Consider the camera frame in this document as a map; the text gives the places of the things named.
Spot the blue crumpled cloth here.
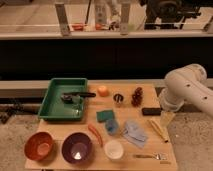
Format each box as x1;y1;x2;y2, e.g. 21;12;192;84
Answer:
105;119;119;135

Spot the black rectangular block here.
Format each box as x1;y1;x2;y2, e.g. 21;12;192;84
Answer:
142;108;161;116

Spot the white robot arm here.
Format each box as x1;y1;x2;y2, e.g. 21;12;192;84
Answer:
158;64;213;118

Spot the wooden board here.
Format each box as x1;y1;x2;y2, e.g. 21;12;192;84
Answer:
25;83;178;171

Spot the green plastic tray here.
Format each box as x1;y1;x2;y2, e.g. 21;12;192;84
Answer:
38;78;87;121

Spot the black handled can opener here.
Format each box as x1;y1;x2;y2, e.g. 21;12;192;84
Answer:
61;92;96;103

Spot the yellow wooden stick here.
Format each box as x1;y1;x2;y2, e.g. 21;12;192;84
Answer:
149;118;169;143

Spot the white cup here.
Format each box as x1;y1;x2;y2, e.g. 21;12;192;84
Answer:
104;140;124;161

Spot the red bowl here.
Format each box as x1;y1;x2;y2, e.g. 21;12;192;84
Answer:
24;132;54;161

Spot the light blue folded cloth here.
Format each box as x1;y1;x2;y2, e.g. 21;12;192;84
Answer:
122;120;148;148

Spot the orange fruit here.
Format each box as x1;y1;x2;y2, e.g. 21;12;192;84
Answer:
97;85;109;97

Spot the purple bowl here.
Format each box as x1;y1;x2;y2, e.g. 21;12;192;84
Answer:
61;132;93;164

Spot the orange carrot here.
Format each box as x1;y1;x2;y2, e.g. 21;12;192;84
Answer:
88;124;103;147

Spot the small dark metal cup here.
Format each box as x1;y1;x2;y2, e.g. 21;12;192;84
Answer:
113;93;124;106

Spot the green sponge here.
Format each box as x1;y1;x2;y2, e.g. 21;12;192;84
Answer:
96;110;114;122

